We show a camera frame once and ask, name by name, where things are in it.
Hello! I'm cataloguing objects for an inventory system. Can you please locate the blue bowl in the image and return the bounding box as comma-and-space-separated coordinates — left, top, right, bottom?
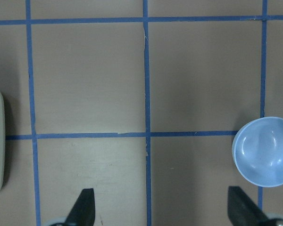
232, 117, 283, 187

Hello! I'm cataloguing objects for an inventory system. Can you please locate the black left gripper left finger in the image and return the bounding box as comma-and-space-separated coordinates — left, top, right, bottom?
64, 188, 95, 226

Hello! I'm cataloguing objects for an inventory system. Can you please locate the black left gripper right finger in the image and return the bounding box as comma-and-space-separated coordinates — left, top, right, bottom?
227, 186, 274, 226

